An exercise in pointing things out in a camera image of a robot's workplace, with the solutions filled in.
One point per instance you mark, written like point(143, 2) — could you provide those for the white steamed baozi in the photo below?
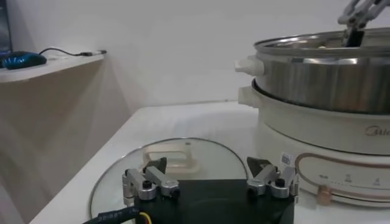
point(321, 47)

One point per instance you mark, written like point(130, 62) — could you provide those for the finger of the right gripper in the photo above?
point(355, 36)

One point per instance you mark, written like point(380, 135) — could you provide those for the white side desk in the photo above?
point(51, 67)

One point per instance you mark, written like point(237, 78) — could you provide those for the blue computer mouse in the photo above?
point(24, 60)

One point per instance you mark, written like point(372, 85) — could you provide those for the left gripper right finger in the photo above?
point(280, 182)

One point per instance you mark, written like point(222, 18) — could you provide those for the stainless steel steamer basket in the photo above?
point(320, 85)

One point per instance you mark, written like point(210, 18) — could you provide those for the cream electric cooker base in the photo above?
point(304, 131)

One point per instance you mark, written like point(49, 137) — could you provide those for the dark computer monitor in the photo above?
point(4, 27)

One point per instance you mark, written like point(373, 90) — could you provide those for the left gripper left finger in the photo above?
point(143, 182)

